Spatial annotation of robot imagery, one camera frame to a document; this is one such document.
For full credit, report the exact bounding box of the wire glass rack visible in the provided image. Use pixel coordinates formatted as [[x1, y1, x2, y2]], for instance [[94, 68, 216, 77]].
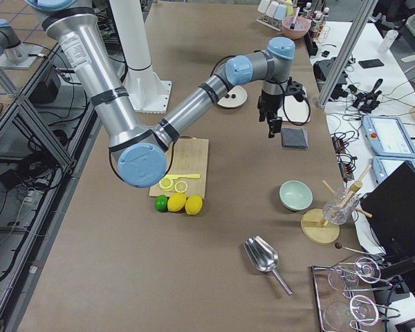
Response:
[[311, 256, 400, 331]]

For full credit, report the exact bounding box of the white cup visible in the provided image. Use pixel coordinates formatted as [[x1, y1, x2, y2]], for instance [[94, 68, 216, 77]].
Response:
[[257, 0, 270, 14]]

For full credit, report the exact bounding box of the bamboo cutting board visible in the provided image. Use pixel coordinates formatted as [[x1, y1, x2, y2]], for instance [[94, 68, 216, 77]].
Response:
[[148, 138, 209, 198]]

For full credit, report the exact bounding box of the metal muddler stick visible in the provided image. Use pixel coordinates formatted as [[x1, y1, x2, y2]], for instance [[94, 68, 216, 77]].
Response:
[[290, 7, 300, 30]]

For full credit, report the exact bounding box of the pink cup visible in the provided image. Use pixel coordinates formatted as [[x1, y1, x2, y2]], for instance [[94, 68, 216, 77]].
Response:
[[266, 1, 279, 18]]

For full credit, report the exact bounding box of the green lime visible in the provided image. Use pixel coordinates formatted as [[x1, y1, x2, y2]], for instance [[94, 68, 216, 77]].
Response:
[[154, 194, 168, 212]]

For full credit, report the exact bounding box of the pink bowl with ice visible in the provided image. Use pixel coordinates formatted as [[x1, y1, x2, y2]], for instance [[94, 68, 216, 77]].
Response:
[[282, 17, 311, 40]]

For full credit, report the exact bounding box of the blue cup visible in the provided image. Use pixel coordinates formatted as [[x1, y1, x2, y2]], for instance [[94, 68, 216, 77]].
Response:
[[274, 3, 287, 21]]

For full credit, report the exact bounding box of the cream rectangular tray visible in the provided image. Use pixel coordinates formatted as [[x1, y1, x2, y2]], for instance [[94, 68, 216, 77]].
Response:
[[277, 81, 311, 124]]

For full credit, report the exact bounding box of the cream round plate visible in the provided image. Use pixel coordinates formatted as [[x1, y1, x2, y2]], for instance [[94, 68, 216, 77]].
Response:
[[217, 86, 248, 109]]

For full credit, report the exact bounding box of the lemon slice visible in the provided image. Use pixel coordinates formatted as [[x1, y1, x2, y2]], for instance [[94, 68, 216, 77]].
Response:
[[158, 177, 174, 192], [174, 181, 188, 193]]

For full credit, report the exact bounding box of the metal scoop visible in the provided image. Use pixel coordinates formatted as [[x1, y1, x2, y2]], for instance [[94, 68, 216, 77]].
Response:
[[243, 235, 293, 295]]

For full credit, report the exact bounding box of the black smartphone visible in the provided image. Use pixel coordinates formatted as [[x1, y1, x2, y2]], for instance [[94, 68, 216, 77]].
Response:
[[358, 59, 385, 69]]

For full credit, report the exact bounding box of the mint green bowl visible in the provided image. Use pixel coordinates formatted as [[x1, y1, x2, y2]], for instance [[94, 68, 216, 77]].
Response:
[[279, 180, 313, 212]]

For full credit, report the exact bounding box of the yellow cup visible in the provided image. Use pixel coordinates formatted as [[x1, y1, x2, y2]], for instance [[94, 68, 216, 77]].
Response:
[[284, 0, 294, 16]]

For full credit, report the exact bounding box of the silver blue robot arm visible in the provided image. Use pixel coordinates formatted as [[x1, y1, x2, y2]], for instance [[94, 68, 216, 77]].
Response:
[[28, 1, 296, 188]]

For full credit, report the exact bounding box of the yellow lemon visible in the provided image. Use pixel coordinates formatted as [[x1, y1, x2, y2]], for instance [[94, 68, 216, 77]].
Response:
[[167, 192, 187, 212], [185, 194, 203, 216]]

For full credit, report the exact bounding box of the wooden cup tree stand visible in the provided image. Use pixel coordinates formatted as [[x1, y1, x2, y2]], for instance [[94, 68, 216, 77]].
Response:
[[301, 165, 372, 244]]

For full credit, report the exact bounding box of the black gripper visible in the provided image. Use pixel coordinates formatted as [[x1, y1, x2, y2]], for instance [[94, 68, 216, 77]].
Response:
[[257, 78, 295, 138]]

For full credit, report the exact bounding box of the white cup rack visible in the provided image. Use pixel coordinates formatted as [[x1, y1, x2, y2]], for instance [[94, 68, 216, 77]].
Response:
[[257, 13, 282, 31]]

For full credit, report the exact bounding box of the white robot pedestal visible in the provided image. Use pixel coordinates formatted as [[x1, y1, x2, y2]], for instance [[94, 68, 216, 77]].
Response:
[[110, 0, 172, 114]]

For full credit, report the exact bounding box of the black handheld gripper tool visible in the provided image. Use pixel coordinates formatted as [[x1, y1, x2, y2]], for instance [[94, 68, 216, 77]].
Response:
[[352, 78, 383, 113]]

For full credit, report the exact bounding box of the grey folded cloth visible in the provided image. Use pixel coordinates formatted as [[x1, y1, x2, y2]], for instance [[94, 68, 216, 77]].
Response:
[[281, 127, 308, 149]]

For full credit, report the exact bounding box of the aluminium frame post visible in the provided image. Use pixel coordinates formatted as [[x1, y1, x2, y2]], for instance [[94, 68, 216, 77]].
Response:
[[316, 0, 378, 109]]

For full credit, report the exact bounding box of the blue teach pendant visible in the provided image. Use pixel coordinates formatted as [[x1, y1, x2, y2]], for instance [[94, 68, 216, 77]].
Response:
[[371, 156, 415, 184], [362, 116, 415, 159]]

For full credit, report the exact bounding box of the black monitor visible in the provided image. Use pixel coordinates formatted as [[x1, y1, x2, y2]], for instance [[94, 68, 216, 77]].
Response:
[[361, 161, 415, 261]]

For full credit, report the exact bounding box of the glass cup on stand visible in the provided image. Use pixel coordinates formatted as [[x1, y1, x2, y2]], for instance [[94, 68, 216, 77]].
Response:
[[323, 187, 360, 225]]

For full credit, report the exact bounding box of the yellow plastic knife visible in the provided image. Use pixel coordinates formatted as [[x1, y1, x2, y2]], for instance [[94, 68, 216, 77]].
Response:
[[165, 174, 201, 180]]

